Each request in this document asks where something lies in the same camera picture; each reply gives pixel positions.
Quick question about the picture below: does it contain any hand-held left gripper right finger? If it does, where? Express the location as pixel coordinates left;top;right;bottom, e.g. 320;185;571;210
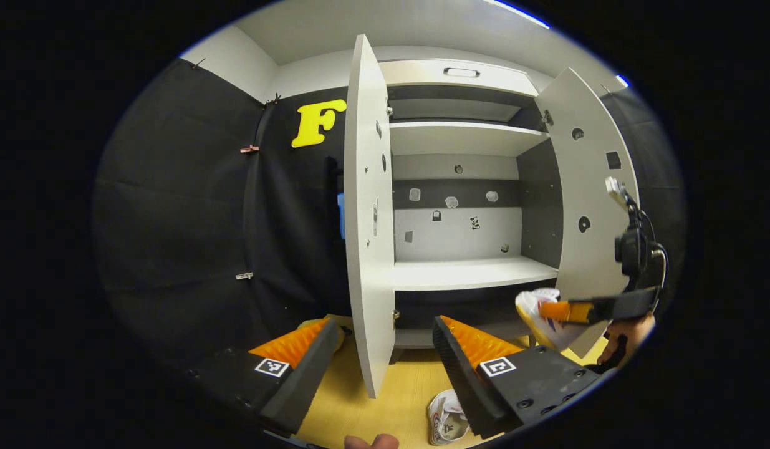
433;315;604;439

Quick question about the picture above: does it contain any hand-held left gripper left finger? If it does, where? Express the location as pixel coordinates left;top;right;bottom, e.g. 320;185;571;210
185;317;340;437

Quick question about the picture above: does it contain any white shoe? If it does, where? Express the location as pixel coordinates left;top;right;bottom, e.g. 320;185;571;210
514;288;588;351
427;389;471;446

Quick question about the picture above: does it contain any white shoe cabinet door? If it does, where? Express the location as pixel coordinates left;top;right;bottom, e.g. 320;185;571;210
344;34;398;400
534;67;641;359

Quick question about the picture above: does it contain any white shoe cabinet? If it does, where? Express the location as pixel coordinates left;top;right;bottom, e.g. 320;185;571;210
378;58;563;350

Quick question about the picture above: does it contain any white cabinet shelf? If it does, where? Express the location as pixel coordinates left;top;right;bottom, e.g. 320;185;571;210
390;122;551;158
391;256;560;292

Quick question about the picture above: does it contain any white cabinet drawer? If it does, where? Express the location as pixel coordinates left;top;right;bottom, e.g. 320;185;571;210
378;59;540;97

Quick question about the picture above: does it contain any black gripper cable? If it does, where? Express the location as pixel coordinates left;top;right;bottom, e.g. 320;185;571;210
637;209;670;303

